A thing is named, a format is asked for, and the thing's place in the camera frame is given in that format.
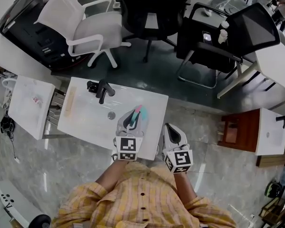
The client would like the small black box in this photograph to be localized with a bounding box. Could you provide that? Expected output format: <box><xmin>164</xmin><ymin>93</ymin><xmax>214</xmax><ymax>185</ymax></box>
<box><xmin>86</xmin><ymin>80</ymin><xmax>99</xmax><ymax>92</ymax></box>

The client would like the person's left forearm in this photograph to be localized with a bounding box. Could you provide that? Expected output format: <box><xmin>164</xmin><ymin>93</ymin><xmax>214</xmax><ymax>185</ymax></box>
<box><xmin>95</xmin><ymin>159</ymin><xmax>130</xmax><ymax>194</ymax></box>

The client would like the person's yellow plaid shirt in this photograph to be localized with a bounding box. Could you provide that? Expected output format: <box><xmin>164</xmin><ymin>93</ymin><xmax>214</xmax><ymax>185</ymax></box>
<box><xmin>52</xmin><ymin>161</ymin><xmax>238</xmax><ymax>228</ymax></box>

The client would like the black cantilever chair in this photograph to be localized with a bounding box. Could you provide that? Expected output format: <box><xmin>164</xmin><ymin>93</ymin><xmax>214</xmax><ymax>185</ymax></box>
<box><xmin>176</xmin><ymin>2</ymin><xmax>281</xmax><ymax>89</ymax></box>

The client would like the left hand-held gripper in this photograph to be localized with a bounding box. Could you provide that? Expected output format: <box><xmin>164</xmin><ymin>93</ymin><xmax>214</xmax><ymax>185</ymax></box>
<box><xmin>113</xmin><ymin>108</ymin><xmax>148</xmax><ymax>162</ymax></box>

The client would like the small white basin stand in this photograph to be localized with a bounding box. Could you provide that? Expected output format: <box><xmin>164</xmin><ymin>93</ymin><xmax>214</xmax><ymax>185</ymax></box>
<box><xmin>8</xmin><ymin>75</ymin><xmax>56</xmax><ymax>140</ymax></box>

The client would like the beige wooden strip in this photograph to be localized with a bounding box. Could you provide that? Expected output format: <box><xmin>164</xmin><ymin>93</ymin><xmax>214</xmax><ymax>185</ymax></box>
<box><xmin>64</xmin><ymin>86</ymin><xmax>77</xmax><ymax>118</ymax></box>

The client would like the person's right forearm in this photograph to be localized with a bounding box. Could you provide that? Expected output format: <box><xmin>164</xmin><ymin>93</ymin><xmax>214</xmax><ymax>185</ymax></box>
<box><xmin>173</xmin><ymin>171</ymin><xmax>197</xmax><ymax>205</ymax></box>

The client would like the white curved faucet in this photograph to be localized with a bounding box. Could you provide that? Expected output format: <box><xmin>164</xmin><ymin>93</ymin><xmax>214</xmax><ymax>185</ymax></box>
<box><xmin>1</xmin><ymin>78</ymin><xmax>17</xmax><ymax>90</ymax></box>

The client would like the marble patterned panel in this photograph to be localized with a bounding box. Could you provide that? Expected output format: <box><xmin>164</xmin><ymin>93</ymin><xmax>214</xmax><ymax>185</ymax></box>
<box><xmin>0</xmin><ymin>71</ymin><xmax>17</xmax><ymax>109</ymax></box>

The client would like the black phone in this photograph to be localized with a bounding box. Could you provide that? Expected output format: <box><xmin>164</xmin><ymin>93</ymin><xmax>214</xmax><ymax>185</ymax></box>
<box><xmin>201</xmin><ymin>30</ymin><xmax>212</xmax><ymax>44</ymax></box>

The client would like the white basin table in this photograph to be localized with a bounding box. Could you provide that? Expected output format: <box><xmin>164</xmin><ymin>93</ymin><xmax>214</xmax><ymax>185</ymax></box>
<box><xmin>57</xmin><ymin>76</ymin><xmax>169</xmax><ymax>161</ymax></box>

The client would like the large black cabinet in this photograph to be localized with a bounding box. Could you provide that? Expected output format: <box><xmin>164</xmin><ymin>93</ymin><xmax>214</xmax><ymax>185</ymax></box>
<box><xmin>0</xmin><ymin>0</ymin><xmax>88</xmax><ymax>70</ymax></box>

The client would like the metal rack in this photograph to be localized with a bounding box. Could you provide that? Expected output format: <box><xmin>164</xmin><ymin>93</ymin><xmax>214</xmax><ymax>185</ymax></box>
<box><xmin>44</xmin><ymin>90</ymin><xmax>67</xmax><ymax>139</ymax></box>

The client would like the short black faucet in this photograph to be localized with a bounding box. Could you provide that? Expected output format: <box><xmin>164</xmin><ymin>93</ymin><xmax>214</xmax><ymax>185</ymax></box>
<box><xmin>275</xmin><ymin>114</ymin><xmax>285</xmax><ymax>129</ymax></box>

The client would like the black green helmet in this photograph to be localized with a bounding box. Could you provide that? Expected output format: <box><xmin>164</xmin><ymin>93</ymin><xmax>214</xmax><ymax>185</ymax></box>
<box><xmin>264</xmin><ymin>180</ymin><xmax>285</xmax><ymax>199</ymax></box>

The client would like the wooden crate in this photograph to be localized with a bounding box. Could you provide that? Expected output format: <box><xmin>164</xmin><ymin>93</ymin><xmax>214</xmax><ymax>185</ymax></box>
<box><xmin>256</xmin><ymin>132</ymin><xmax>285</xmax><ymax>168</ymax></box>

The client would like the wooden cabinet with white basin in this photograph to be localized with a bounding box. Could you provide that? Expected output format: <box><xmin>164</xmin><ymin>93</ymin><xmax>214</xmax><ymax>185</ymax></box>
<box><xmin>217</xmin><ymin>107</ymin><xmax>285</xmax><ymax>156</ymax></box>

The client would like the white wheeled device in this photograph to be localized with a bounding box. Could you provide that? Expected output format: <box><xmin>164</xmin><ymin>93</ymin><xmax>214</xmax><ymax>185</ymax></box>
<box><xmin>0</xmin><ymin>180</ymin><xmax>52</xmax><ymax>228</ymax></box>

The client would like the white desk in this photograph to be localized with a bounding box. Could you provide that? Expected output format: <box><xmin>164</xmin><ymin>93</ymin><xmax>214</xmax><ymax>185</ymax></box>
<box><xmin>216</xmin><ymin>31</ymin><xmax>285</xmax><ymax>99</ymax></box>

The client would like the black cable bundle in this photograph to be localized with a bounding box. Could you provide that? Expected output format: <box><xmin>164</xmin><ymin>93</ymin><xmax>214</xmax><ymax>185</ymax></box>
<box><xmin>0</xmin><ymin>114</ymin><xmax>16</xmax><ymax>134</ymax></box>

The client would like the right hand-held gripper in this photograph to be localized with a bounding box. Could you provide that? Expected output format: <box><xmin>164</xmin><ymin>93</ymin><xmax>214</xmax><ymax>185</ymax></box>
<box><xmin>161</xmin><ymin>123</ymin><xmax>194</xmax><ymax>174</ymax></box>

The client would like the black mesh office chair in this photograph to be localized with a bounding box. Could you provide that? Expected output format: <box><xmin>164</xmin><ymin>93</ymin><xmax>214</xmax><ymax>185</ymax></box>
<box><xmin>110</xmin><ymin>0</ymin><xmax>200</xmax><ymax>63</ymax></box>

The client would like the dark metal frame stand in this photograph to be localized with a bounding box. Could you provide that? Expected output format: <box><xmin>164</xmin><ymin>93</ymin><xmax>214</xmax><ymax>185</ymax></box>
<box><xmin>258</xmin><ymin>197</ymin><xmax>285</xmax><ymax>228</ymax></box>

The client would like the white office chair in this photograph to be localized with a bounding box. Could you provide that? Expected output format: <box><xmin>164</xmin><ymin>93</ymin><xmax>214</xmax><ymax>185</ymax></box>
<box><xmin>34</xmin><ymin>0</ymin><xmax>132</xmax><ymax>69</ymax></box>

